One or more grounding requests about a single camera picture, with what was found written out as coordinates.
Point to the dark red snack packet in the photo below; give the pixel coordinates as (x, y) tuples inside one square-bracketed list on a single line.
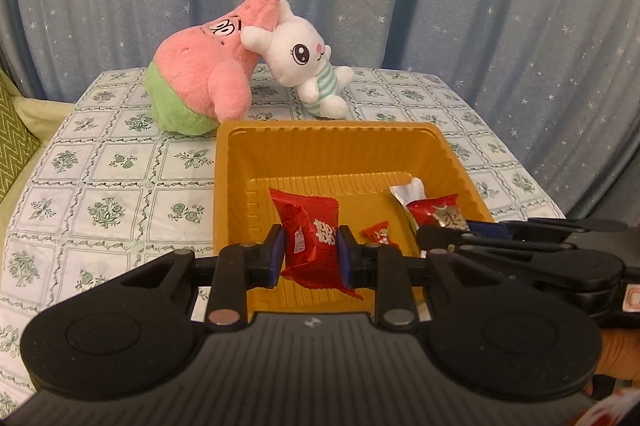
[(438, 212)]

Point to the person's right hand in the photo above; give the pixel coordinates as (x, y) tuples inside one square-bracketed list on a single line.
[(619, 360)]

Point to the light green sofa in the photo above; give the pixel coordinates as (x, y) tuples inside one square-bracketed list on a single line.
[(42, 118)]

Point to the green black snack pouch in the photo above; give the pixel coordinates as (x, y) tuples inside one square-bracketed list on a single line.
[(406, 194)]

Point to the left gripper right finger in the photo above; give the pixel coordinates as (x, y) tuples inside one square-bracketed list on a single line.
[(381, 268)]

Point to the white bunny plush toy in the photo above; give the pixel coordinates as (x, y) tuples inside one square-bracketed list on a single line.
[(298, 58)]

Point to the green zigzag cushion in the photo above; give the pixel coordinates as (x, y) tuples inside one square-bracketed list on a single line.
[(17, 143)]

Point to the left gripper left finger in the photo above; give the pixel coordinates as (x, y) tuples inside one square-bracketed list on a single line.
[(239, 268)]

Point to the pink star plush toy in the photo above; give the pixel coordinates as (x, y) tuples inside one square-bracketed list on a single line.
[(199, 77)]

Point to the floral white green tablecloth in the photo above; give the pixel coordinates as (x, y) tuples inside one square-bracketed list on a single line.
[(111, 191)]

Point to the small red candy packet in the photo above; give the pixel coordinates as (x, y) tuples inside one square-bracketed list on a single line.
[(378, 233)]

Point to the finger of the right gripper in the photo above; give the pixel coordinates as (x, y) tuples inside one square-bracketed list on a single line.
[(457, 241), (543, 228)]

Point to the orange plastic tray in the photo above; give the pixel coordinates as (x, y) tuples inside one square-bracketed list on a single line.
[(354, 162)]

